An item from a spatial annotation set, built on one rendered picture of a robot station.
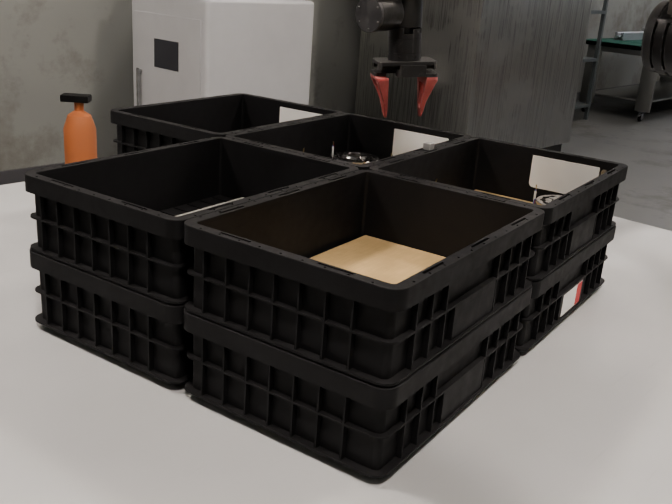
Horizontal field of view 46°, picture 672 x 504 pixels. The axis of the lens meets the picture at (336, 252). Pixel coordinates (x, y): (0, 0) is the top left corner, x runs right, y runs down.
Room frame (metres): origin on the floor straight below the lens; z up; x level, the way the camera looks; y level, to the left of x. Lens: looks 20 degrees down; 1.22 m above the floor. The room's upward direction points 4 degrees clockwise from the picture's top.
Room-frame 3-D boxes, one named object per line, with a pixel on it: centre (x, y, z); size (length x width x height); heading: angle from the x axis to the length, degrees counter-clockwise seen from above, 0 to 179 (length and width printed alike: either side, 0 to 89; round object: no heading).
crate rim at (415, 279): (0.95, -0.05, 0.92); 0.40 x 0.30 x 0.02; 147
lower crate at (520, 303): (0.95, -0.05, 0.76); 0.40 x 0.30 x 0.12; 147
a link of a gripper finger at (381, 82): (1.41, -0.08, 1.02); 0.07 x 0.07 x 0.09; 10
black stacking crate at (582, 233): (1.29, -0.27, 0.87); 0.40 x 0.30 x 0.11; 147
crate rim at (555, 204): (1.29, -0.27, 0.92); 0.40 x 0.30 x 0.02; 147
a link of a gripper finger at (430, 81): (1.42, -0.12, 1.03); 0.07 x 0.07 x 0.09; 10
